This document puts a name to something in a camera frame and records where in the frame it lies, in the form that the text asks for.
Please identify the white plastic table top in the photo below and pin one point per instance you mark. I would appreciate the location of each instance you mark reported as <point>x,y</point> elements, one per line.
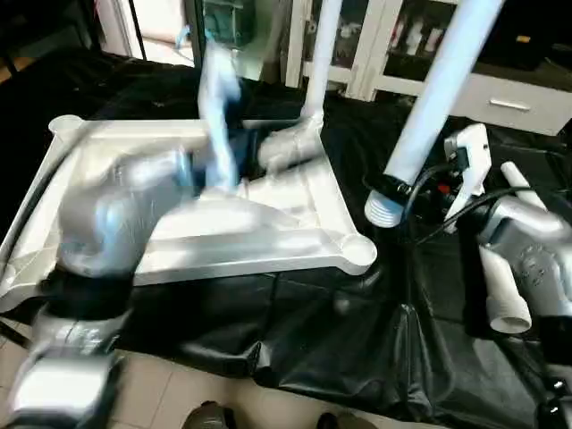
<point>268,214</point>

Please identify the white plastic table leg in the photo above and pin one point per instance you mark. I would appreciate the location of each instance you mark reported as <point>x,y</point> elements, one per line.
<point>518,177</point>
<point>505,295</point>
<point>429,116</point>
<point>322,63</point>

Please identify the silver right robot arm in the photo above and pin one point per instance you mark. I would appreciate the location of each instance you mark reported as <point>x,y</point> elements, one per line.
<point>536,259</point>

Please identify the teal plastic stool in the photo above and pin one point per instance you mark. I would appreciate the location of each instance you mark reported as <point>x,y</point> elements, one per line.
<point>223,27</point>

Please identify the white drawer unit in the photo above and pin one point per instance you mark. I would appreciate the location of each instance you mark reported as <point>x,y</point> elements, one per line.
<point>514,98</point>

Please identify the white glass door cabinet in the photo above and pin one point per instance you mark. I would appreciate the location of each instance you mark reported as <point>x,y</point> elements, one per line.
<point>384,45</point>

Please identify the black table mat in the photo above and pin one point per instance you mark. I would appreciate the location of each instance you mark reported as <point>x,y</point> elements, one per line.
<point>357,340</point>

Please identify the black right robot foot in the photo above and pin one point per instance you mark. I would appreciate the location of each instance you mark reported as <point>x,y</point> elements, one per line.
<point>344,420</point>

